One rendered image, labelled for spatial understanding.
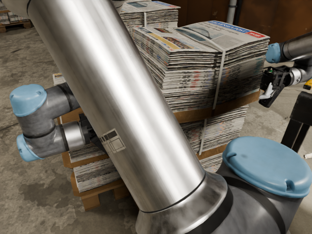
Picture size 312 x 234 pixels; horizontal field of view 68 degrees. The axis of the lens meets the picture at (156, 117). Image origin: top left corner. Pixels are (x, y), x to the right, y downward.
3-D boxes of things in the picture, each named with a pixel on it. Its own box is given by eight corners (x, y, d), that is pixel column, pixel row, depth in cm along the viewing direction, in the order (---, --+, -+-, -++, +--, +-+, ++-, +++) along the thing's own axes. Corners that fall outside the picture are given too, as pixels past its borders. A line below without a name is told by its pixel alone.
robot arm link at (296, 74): (281, 81, 101) (298, 88, 95) (274, 82, 99) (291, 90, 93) (286, 64, 97) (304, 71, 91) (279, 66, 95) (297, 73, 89)
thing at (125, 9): (110, 16, 103) (110, 13, 103) (95, 6, 124) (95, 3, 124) (181, 9, 116) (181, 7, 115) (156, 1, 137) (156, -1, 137)
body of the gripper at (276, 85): (259, 68, 90) (280, 63, 94) (254, 88, 95) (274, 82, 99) (276, 75, 84) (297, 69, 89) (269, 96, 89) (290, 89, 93)
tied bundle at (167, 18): (111, 65, 115) (105, 16, 102) (97, 48, 137) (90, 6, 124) (177, 54, 128) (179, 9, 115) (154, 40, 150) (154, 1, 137)
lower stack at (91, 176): (84, 212, 140) (61, 135, 106) (68, 138, 197) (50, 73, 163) (131, 195, 150) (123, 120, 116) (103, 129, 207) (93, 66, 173)
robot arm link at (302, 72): (304, 58, 101) (297, 76, 105) (287, 62, 96) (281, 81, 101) (322, 63, 95) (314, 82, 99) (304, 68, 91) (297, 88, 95)
